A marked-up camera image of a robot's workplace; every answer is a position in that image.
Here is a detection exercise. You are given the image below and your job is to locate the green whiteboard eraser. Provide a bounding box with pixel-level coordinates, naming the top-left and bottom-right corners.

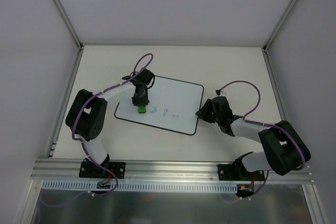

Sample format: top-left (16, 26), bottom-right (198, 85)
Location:
top-left (138, 105), bottom-right (146, 114)

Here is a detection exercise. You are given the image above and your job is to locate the white whiteboard black frame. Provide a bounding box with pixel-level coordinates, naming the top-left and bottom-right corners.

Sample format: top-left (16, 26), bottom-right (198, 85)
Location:
top-left (114, 76), bottom-right (204, 136)

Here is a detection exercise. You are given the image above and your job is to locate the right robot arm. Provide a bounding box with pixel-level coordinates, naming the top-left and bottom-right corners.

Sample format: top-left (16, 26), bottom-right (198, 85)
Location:
top-left (196, 97), bottom-right (311, 180)

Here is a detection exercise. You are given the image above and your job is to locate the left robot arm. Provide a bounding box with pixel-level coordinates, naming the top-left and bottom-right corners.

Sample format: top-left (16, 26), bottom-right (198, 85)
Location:
top-left (66, 69), bottom-right (155, 177)

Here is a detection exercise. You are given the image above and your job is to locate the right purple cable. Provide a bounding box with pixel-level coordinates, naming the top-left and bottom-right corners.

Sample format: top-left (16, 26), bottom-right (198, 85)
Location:
top-left (219, 80), bottom-right (310, 204)

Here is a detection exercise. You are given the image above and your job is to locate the purple cable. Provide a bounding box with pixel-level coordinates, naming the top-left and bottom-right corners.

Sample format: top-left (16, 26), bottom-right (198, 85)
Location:
top-left (219, 80), bottom-right (310, 204)
top-left (39, 53), bottom-right (154, 206)

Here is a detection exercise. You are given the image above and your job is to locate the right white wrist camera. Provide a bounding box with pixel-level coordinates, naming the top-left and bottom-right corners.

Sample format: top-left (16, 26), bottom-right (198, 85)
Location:
top-left (215, 90), bottom-right (226, 95)

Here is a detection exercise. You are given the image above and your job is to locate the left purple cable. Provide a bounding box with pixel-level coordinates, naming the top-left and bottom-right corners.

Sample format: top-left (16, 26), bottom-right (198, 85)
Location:
top-left (39, 53), bottom-right (154, 206)

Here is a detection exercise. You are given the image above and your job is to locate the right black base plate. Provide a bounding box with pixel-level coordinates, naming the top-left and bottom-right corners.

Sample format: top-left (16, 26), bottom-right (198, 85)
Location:
top-left (217, 163), bottom-right (265, 182)

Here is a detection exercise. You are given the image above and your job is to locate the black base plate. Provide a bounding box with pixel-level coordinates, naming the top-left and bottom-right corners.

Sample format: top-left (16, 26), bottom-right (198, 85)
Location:
top-left (79, 158), bottom-right (126, 179)
top-left (217, 163), bottom-right (265, 182)

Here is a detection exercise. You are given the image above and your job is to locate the left aluminium frame post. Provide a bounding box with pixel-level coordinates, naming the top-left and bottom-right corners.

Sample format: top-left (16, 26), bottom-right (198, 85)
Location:
top-left (52, 0), bottom-right (83, 50)

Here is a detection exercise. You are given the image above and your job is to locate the aluminium frame post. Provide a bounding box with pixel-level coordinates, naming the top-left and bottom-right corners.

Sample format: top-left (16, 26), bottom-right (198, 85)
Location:
top-left (263, 0), bottom-right (298, 52)
top-left (52, 0), bottom-right (83, 50)

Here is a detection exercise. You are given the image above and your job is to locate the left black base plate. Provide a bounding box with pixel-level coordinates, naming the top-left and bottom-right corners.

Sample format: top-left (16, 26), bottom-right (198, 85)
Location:
top-left (79, 158), bottom-right (126, 179)

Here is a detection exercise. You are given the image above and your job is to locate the white slotted cable duct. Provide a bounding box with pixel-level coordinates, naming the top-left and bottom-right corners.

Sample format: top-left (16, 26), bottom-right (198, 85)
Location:
top-left (41, 180), bottom-right (238, 194)

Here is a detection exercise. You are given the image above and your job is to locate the aluminium mounting rail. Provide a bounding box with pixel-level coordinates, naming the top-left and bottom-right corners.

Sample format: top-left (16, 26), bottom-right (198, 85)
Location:
top-left (30, 158), bottom-right (316, 185)

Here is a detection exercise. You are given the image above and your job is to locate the right aluminium frame post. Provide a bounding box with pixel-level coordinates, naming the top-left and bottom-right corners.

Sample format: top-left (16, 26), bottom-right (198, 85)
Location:
top-left (263, 0), bottom-right (298, 52)

